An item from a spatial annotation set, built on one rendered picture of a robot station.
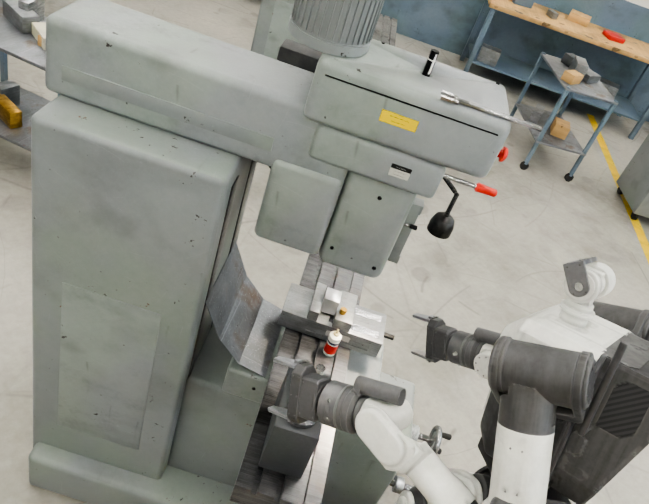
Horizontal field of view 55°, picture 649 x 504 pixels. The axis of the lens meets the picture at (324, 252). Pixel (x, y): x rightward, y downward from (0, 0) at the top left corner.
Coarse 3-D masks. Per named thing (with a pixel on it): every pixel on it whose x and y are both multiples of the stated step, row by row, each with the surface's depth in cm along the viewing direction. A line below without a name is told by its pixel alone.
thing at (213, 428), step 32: (224, 352) 220; (192, 384) 209; (192, 416) 219; (224, 416) 216; (256, 416) 213; (192, 448) 230; (224, 448) 226; (352, 448) 214; (224, 480) 238; (352, 480) 225; (384, 480) 221
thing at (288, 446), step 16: (288, 368) 173; (288, 384) 167; (288, 400) 163; (272, 416) 175; (272, 432) 158; (288, 432) 157; (304, 432) 157; (320, 432) 159; (272, 448) 161; (288, 448) 160; (304, 448) 159; (272, 464) 166; (288, 464) 164; (304, 464) 163
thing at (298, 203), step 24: (288, 168) 159; (264, 192) 167; (288, 192) 163; (312, 192) 162; (336, 192) 161; (264, 216) 169; (288, 216) 168; (312, 216) 166; (288, 240) 172; (312, 240) 171
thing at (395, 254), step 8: (416, 200) 172; (416, 208) 171; (408, 216) 173; (416, 216) 172; (400, 232) 176; (408, 232) 176; (400, 240) 178; (400, 248) 180; (392, 256) 182; (400, 256) 181
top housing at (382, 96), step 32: (320, 64) 141; (352, 64) 142; (384, 64) 148; (416, 64) 154; (320, 96) 145; (352, 96) 144; (384, 96) 142; (416, 96) 142; (480, 96) 150; (352, 128) 148; (384, 128) 147; (416, 128) 146; (448, 128) 144; (480, 128) 143; (448, 160) 149; (480, 160) 148
